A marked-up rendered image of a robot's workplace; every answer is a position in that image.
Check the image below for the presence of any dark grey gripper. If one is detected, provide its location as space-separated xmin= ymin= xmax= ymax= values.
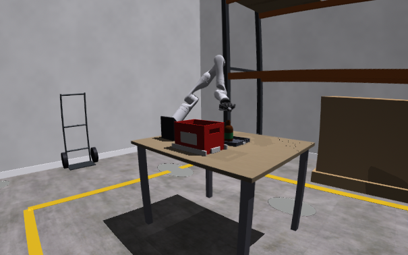
xmin=219 ymin=98 xmax=235 ymax=112

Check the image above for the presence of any brown bottle with green label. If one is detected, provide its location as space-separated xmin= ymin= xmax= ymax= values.
xmin=224 ymin=120 xmax=233 ymax=142

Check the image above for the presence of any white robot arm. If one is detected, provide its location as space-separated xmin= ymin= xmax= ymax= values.
xmin=172 ymin=55 xmax=227 ymax=121

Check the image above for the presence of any red divided crate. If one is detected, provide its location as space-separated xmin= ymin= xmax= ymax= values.
xmin=174 ymin=119 xmax=225 ymax=154

